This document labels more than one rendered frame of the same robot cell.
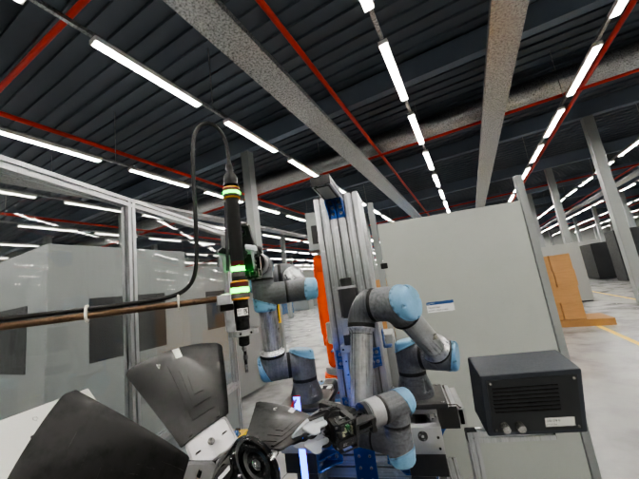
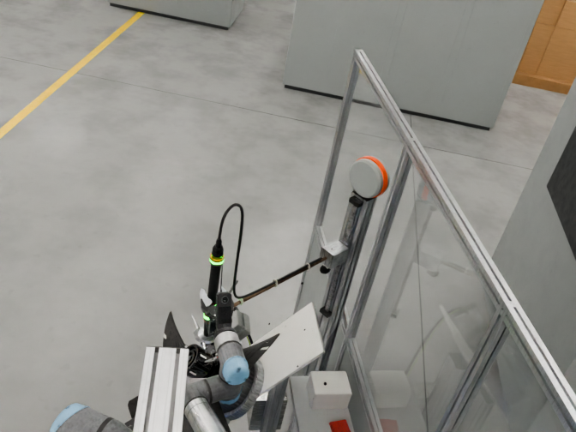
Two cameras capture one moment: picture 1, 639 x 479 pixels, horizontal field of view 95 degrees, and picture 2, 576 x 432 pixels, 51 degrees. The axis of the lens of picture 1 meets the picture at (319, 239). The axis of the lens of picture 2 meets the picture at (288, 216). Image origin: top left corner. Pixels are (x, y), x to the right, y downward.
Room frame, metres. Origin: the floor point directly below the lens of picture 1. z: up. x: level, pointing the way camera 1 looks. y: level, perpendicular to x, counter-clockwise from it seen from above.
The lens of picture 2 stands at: (2.12, -0.22, 3.05)
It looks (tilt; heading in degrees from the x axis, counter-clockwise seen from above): 35 degrees down; 155
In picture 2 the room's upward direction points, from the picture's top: 11 degrees clockwise
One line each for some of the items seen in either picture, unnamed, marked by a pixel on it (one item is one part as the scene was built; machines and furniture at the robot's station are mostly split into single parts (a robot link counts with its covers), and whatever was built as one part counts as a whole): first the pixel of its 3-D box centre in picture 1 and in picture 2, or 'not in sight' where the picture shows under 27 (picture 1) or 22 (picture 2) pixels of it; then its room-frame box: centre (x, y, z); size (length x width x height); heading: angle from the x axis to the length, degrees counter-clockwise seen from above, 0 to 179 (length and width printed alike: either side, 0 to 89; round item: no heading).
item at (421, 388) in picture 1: (414, 381); not in sight; (1.36, -0.32, 1.09); 0.15 x 0.15 x 0.10
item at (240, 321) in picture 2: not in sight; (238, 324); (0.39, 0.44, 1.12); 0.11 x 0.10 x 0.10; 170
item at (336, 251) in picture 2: not in sight; (334, 253); (0.45, 0.78, 1.54); 0.10 x 0.07 x 0.08; 115
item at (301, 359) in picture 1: (301, 361); not in sight; (1.48, 0.16, 1.20); 0.13 x 0.12 x 0.14; 100
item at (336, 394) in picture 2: not in sight; (327, 387); (0.63, 0.81, 0.92); 0.17 x 0.16 x 0.11; 80
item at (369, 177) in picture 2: not in sight; (369, 177); (0.41, 0.86, 1.88); 0.17 x 0.15 x 0.16; 170
